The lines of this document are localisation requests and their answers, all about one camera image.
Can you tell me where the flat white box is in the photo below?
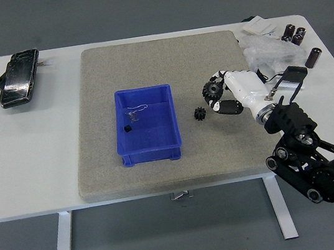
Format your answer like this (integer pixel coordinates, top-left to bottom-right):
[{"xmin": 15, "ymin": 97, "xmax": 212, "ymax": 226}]
[{"xmin": 240, "ymin": 13, "xmax": 278, "ymax": 39}]

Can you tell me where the black power adapter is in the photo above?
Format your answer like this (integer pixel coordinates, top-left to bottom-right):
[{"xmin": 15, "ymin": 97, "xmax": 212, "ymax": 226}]
[{"xmin": 278, "ymin": 63, "xmax": 310, "ymax": 84}]

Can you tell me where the grey-brown mat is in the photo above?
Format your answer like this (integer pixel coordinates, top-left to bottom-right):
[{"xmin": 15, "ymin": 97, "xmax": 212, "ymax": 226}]
[{"xmin": 58, "ymin": 22, "xmax": 290, "ymax": 205}]

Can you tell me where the clear plastic bag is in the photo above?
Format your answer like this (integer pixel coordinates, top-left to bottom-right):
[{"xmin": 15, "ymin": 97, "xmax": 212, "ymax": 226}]
[{"xmin": 123, "ymin": 102, "xmax": 151, "ymax": 126}]

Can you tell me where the metal table bracket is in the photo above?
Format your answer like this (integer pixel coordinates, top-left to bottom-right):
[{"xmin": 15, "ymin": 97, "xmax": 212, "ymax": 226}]
[{"xmin": 169, "ymin": 189, "xmax": 195, "ymax": 201}]

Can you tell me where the white flat block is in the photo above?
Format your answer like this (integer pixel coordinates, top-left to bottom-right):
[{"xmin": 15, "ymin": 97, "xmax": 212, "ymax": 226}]
[{"xmin": 278, "ymin": 77, "xmax": 306, "ymax": 94}]

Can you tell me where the clear bubble wrap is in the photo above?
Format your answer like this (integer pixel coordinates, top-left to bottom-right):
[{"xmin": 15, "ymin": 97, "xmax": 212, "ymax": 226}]
[{"xmin": 240, "ymin": 26, "xmax": 309, "ymax": 78}]

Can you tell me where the white table leg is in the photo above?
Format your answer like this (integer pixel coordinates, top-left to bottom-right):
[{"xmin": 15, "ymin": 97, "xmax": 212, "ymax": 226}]
[
  {"xmin": 262, "ymin": 172, "xmax": 300, "ymax": 242},
  {"xmin": 45, "ymin": 210, "xmax": 79, "ymax": 250}
]

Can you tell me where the small black gear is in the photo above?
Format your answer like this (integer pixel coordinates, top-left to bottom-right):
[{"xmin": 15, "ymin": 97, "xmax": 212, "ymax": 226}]
[{"xmin": 192, "ymin": 106, "xmax": 207, "ymax": 123}]

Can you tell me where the large black gear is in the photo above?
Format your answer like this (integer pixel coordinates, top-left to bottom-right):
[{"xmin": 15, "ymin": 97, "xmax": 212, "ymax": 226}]
[{"xmin": 201, "ymin": 79, "xmax": 224, "ymax": 102}]

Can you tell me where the black adapter cord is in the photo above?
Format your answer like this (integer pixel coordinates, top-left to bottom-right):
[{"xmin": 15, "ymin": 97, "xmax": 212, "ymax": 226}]
[{"xmin": 254, "ymin": 65, "xmax": 285, "ymax": 86}]

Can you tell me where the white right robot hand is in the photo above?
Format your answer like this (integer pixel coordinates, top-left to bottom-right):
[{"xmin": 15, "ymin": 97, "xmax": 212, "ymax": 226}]
[{"xmin": 199, "ymin": 62, "xmax": 275, "ymax": 120}]

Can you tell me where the black wrapped device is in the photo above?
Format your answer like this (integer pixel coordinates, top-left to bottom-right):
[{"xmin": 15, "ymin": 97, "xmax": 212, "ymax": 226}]
[{"xmin": 0, "ymin": 47, "xmax": 47, "ymax": 110}]

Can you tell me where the dark cylindrical capacitor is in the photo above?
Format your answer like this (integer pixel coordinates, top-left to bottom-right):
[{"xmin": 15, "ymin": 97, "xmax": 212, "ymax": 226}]
[
  {"xmin": 294, "ymin": 25, "xmax": 308, "ymax": 40},
  {"xmin": 290, "ymin": 32, "xmax": 305, "ymax": 47},
  {"xmin": 279, "ymin": 23, "xmax": 297, "ymax": 42},
  {"xmin": 302, "ymin": 46, "xmax": 325, "ymax": 70}
]

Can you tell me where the blue plastic box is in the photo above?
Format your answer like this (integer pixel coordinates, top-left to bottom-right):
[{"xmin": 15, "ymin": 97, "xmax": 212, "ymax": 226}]
[{"xmin": 108, "ymin": 82, "xmax": 185, "ymax": 170}]

